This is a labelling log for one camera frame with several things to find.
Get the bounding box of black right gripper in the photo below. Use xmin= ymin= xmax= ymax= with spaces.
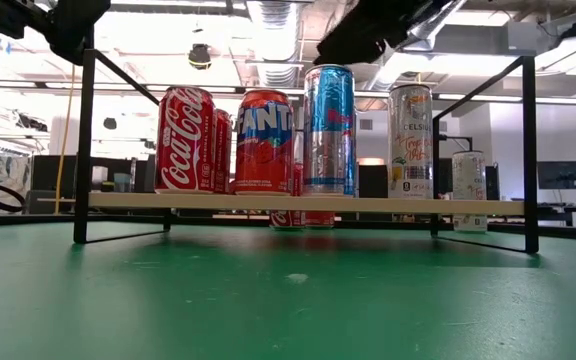
xmin=315 ymin=0 xmax=467 ymax=67

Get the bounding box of blue silver Red Bull can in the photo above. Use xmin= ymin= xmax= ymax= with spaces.
xmin=302 ymin=63 xmax=358 ymax=197

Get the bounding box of white Celsius can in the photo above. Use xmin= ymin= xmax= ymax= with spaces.
xmin=386 ymin=83 xmax=435 ymax=200
xmin=451 ymin=150 xmax=489 ymax=233

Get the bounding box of red Coca-Cola can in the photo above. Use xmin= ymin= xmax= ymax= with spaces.
xmin=269 ymin=160 xmax=305 ymax=231
xmin=213 ymin=108 xmax=234 ymax=195

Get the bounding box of Star Wars Coca-Cola can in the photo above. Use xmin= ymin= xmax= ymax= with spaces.
xmin=154 ymin=85 xmax=218 ymax=195

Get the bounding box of black monitor on arm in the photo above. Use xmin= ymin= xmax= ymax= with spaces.
xmin=537 ymin=160 xmax=576 ymax=191

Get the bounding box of black ceiling dome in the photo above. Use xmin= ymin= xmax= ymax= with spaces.
xmin=188 ymin=43 xmax=213 ymax=70

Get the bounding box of black desk monitor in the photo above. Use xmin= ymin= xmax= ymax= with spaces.
xmin=31 ymin=154 xmax=137 ymax=194

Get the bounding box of green table mat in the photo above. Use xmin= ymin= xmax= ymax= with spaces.
xmin=0 ymin=219 xmax=576 ymax=360

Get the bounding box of silver ceiling duct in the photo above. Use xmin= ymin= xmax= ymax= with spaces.
xmin=402 ymin=0 xmax=469 ymax=51
xmin=245 ymin=0 xmax=302 ymax=89

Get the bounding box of wooden shelf black metal frame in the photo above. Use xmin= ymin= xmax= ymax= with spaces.
xmin=72 ymin=48 xmax=540 ymax=255

